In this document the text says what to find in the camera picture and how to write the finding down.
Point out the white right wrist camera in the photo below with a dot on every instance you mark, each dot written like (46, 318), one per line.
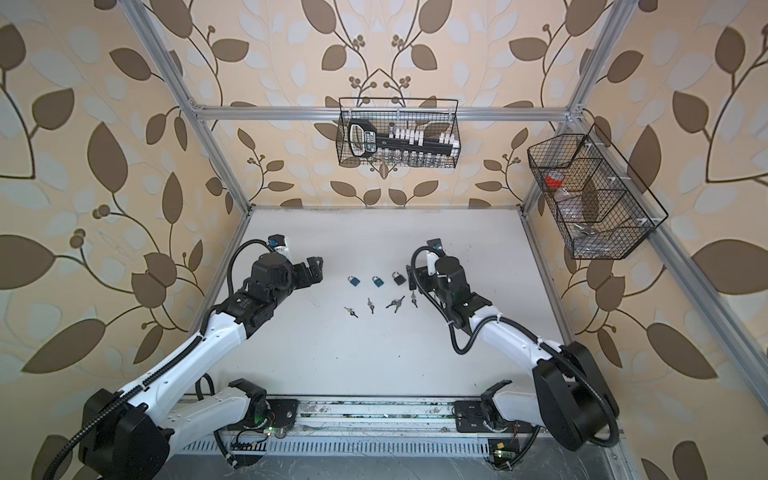
(433, 249)

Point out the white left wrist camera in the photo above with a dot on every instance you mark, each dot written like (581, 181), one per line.
(280, 244)

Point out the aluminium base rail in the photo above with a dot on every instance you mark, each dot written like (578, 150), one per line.
(367, 426)

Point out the black wire basket right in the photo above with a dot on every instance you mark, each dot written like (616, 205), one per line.
(619, 218)

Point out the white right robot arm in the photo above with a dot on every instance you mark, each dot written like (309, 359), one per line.
(571, 398)

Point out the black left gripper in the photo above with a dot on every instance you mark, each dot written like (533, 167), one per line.
(315, 271)

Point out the red capped clear bottle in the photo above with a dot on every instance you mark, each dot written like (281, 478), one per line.
(566, 196)

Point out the black wire basket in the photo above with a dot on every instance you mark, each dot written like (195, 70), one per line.
(433, 114)
(619, 218)

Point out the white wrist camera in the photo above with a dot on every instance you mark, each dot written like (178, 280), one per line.
(433, 249)
(280, 244)

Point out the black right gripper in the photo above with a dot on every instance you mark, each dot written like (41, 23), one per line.
(423, 278)

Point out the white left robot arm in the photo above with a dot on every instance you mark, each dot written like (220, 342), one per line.
(131, 433)

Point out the black padlock silver keys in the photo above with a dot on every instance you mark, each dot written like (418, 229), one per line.
(395, 304)

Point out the black wire basket rear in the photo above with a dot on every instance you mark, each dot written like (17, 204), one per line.
(433, 114)

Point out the aluminium frame profile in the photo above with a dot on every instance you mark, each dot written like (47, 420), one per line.
(748, 360)

